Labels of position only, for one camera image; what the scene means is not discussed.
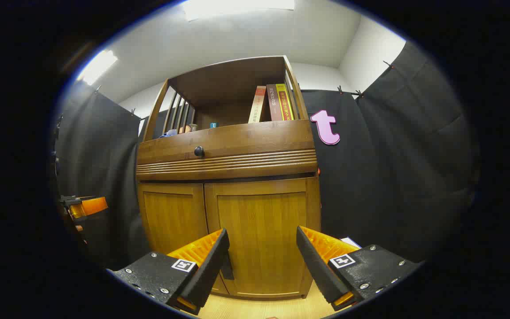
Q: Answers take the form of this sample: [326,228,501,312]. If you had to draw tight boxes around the wooden cabinet door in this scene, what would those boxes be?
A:
[138,183,230,295]
[204,177,322,300]

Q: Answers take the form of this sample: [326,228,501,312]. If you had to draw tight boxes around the black backdrop cloth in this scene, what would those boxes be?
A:
[54,41,479,271]

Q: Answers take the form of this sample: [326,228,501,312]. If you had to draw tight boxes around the dark brown book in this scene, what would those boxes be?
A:
[266,84,284,121]

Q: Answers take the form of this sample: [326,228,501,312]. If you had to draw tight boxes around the ceiling light panel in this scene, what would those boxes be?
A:
[182,0,295,21]
[77,50,118,86]

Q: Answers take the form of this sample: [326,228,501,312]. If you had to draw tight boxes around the yellow and red book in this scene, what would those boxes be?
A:
[275,83,294,121]

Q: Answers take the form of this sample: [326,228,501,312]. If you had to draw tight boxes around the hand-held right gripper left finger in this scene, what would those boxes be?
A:
[111,228,230,316]

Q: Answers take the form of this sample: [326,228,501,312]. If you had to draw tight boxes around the wooden double-door shoe cabinet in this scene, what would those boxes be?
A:
[135,55,322,301]

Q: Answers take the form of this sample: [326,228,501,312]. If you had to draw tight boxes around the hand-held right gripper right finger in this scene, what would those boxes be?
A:
[296,226,424,311]

